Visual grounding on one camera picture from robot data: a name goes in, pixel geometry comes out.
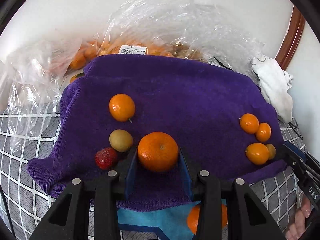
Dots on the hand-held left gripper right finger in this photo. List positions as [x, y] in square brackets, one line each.
[186, 177]

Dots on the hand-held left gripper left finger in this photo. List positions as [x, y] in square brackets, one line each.
[131, 177]

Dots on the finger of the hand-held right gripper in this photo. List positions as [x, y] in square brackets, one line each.
[295, 170]
[297, 151]

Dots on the small green kiwi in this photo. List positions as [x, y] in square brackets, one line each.
[272, 151]

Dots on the red strawberry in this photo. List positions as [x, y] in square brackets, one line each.
[105, 158]

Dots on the large orange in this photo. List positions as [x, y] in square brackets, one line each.
[193, 218]
[158, 151]

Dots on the yellow-green kiwi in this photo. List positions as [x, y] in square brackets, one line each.
[121, 140]

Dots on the person's right hand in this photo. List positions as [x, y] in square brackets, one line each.
[298, 222]

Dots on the blue cloth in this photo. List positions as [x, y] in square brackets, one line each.
[155, 217]

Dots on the white crumpled cloth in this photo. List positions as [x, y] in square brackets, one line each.
[273, 87]

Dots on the small orange with stem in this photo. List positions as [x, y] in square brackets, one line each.
[122, 107]

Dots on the purple towel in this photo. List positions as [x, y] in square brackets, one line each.
[187, 92]

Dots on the small white barcode label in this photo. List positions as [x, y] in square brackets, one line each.
[212, 60]

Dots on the pile of small oranges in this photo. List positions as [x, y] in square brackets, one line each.
[81, 55]
[112, 47]

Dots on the large clear plastic bag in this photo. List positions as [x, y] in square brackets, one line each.
[175, 22]

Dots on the brown wooden frame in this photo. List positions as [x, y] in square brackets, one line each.
[292, 35]

